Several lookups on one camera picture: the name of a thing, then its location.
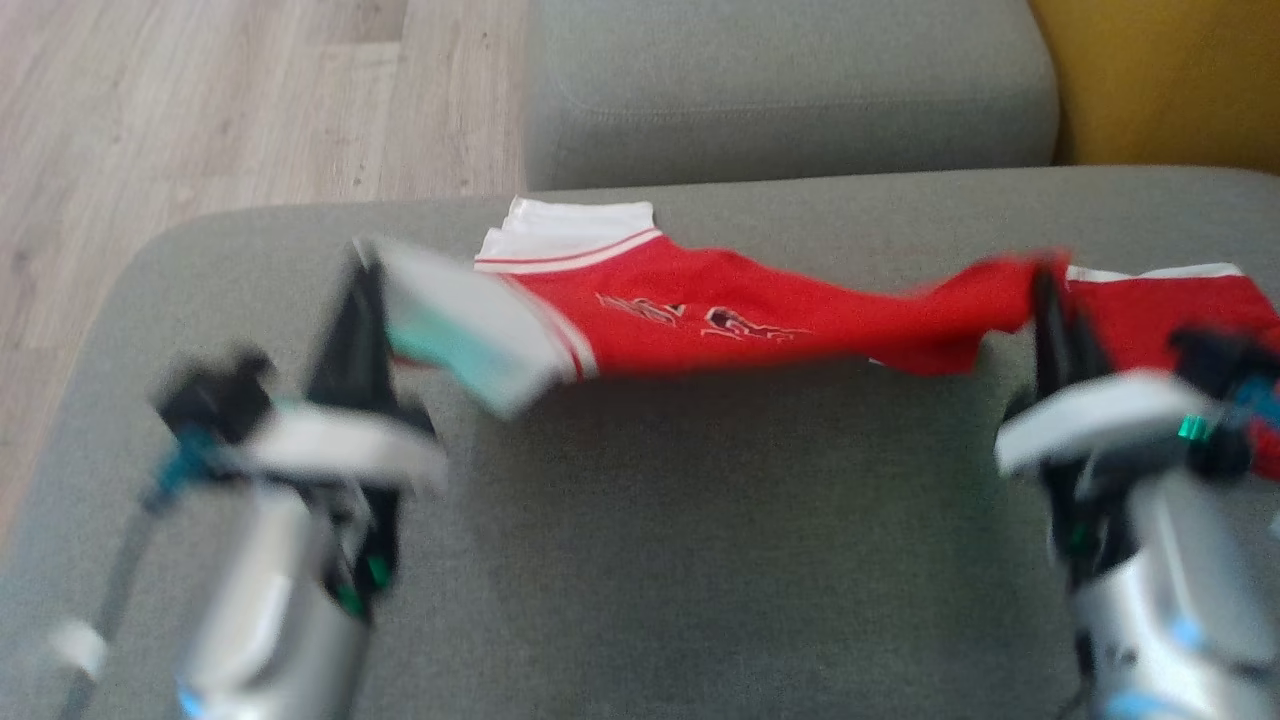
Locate red shorts with white trim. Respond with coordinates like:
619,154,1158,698
1060,262,1280,481

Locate large grey sofa chaise cushion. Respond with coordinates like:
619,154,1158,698
0,165,1280,720

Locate wide yellow sofa back cushion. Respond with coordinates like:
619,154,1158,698
1028,0,1280,173

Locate red basketball jersey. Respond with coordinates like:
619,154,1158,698
355,197,1069,421

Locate cable with blue plug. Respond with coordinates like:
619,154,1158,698
1235,378,1280,426
50,430,206,720

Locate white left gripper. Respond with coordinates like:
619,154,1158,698
238,248,448,493

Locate grey sofa seat cushion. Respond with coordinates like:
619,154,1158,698
523,0,1061,191

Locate right cable with blue plug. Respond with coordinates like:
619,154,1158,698
1235,378,1280,426

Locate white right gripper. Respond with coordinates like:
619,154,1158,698
994,265,1217,591

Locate left cable with blue plug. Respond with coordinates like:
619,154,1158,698
50,430,206,720

